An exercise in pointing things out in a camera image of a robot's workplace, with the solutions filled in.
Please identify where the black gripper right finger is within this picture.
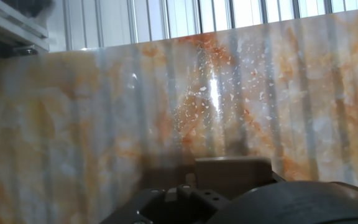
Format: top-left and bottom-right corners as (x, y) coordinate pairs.
(272, 170), (358, 202)

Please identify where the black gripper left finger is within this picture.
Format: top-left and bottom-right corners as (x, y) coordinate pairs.
(99, 173), (229, 224)

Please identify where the light wooden block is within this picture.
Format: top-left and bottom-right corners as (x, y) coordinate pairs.
(194, 156), (273, 200)

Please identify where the orange marble pattern mat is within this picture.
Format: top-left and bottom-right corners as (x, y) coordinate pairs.
(0, 7), (358, 224)

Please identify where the beige upright post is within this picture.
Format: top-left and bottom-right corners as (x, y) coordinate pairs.
(0, 0), (50, 58)

